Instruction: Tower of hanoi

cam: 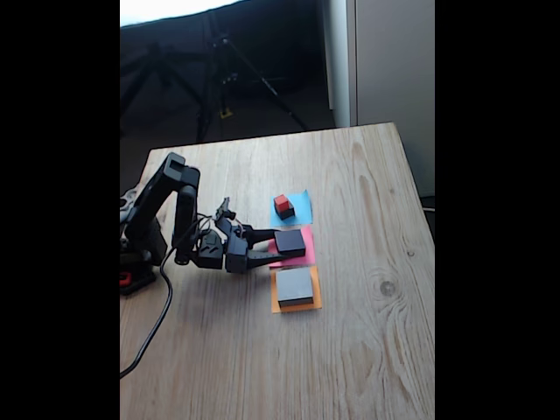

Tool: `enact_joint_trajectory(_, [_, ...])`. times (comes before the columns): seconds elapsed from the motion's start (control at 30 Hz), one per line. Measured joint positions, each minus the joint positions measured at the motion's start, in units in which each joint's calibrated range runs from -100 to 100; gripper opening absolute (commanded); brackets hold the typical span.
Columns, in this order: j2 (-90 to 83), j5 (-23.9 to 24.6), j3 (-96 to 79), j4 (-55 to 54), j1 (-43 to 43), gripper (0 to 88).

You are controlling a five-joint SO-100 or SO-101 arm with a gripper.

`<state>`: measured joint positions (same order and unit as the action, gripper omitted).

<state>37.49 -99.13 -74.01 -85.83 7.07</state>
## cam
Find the medium black cube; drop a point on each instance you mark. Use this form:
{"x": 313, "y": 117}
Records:
{"x": 289, "y": 241}

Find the small black cube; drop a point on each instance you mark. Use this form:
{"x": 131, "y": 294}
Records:
{"x": 288, "y": 213}

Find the small red cube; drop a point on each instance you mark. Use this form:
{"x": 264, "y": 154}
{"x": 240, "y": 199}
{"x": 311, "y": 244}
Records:
{"x": 281, "y": 202}

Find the large grey cube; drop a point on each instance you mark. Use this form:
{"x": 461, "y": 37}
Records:
{"x": 294, "y": 284}

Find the pink paper sheet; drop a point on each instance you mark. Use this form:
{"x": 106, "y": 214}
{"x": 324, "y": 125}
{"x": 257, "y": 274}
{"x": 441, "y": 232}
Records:
{"x": 310, "y": 249}

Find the blue paper sheet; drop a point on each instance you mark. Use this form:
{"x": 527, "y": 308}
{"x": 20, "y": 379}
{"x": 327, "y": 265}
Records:
{"x": 304, "y": 209}

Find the orange paper sheet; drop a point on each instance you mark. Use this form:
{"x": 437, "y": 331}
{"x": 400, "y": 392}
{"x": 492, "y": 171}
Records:
{"x": 317, "y": 297}

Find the red table clamp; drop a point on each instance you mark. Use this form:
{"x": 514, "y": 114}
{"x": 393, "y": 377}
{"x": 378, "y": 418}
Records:
{"x": 125, "y": 279}

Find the black tripod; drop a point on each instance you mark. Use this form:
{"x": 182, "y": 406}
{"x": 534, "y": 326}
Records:
{"x": 227, "y": 79}

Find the black light stand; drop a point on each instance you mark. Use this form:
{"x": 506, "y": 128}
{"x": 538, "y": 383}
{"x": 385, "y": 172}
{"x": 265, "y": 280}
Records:
{"x": 168, "y": 81}

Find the white cabinet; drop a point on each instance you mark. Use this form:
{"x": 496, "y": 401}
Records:
{"x": 394, "y": 65}

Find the bright white light panel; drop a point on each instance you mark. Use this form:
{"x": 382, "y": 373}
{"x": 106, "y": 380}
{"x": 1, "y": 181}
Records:
{"x": 166, "y": 9}

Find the small gripper camera board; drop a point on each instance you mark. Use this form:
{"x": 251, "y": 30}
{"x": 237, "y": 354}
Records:
{"x": 224, "y": 209}

